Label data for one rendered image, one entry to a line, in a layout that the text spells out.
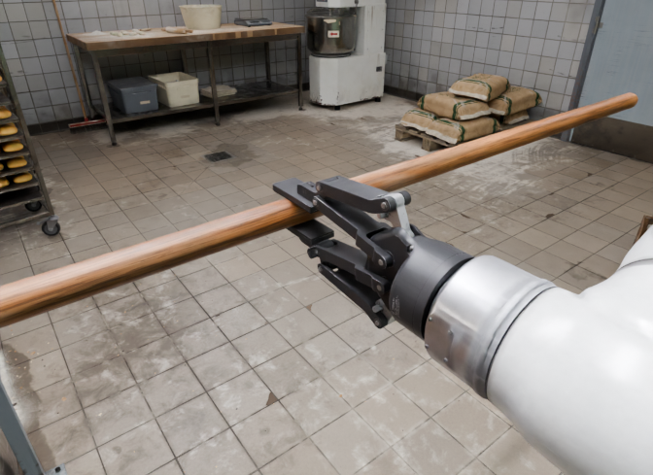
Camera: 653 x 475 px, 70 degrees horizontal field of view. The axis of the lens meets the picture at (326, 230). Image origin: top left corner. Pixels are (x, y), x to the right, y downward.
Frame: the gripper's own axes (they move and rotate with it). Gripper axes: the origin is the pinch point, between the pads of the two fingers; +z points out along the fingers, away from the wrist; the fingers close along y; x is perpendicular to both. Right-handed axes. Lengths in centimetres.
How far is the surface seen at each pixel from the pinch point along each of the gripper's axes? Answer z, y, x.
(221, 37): 410, 33, 192
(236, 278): 153, 119, 62
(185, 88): 426, 79, 154
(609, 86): 139, 65, 419
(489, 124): 193, 95, 331
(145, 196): 285, 119, 59
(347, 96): 384, 105, 331
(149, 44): 411, 33, 122
